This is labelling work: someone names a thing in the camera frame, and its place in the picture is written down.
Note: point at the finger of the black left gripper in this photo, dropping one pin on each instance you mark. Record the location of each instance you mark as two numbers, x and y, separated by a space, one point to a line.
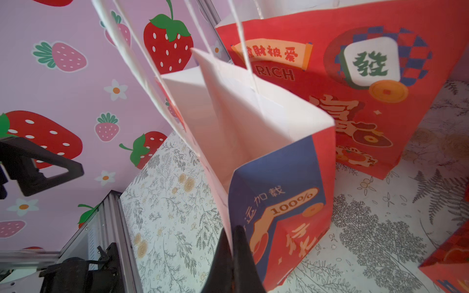
17 158

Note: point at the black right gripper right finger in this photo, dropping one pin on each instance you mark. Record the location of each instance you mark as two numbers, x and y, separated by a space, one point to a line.
246 279

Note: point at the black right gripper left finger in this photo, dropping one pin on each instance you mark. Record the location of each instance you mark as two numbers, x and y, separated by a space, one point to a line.
220 277

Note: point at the red paper gift bag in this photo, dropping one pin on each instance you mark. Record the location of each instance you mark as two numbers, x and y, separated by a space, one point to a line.
268 155

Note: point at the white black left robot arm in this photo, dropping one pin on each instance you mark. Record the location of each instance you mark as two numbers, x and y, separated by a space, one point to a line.
75 275

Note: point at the red paper bag front right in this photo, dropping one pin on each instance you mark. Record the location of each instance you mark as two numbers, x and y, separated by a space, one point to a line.
448 266

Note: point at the red paper bag back left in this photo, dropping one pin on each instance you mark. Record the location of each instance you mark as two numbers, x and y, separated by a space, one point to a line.
374 66

